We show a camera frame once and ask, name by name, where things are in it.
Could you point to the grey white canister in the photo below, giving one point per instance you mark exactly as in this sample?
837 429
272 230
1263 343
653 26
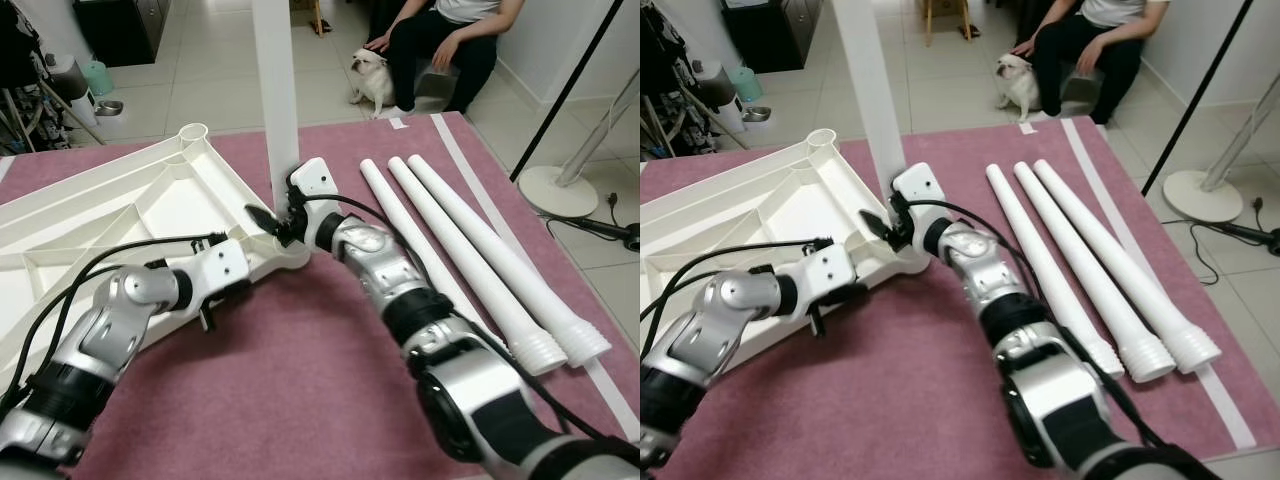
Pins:
68 85
715 85

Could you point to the black slanted pole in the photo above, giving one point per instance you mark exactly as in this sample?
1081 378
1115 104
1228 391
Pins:
1200 95
570 85

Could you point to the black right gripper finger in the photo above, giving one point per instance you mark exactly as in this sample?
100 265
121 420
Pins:
265 222
875 226

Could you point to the black hair dryer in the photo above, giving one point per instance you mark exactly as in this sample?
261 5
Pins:
1250 235
600 232

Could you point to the seated person in white shirt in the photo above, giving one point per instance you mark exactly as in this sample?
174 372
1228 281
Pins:
440 50
1090 50

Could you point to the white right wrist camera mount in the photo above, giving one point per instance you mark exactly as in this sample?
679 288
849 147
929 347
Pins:
920 190
312 185

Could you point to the long white tape strip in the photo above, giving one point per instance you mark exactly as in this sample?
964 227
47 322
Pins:
5 168
1102 180
471 165

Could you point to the grey low stool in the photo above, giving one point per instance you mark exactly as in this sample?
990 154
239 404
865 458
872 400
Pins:
1078 85
437 82

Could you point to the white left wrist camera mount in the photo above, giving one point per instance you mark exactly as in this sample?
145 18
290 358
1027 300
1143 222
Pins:
215 270
835 275

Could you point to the metal pet bowl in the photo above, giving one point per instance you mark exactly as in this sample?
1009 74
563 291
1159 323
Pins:
108 108
757 113

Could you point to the small white dog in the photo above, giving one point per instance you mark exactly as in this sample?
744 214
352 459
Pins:
1020 85
375 80

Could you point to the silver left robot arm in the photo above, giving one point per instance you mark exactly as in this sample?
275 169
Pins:
110 320
730 320

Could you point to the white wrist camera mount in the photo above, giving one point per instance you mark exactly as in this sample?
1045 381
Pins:
920 190
312 185
215 270
835 275

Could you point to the white plastic table top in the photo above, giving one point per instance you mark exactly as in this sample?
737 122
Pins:
120 210
760 210

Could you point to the white standing fan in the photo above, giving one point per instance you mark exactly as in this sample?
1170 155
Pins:
560 185
1200 195

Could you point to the pink table cloth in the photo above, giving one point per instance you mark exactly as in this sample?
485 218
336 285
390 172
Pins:
900 420
300 400

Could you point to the black cabinet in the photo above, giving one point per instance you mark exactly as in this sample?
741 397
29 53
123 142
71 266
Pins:
780 35
120 30

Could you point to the clothes rack with dark clothes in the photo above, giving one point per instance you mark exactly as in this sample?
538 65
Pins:
25 80
665 80

